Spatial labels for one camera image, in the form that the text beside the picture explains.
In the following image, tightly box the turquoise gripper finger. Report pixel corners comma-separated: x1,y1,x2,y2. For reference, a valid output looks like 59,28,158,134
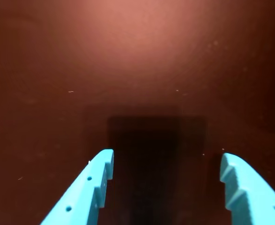
219,152,275,225
40,149,114,225

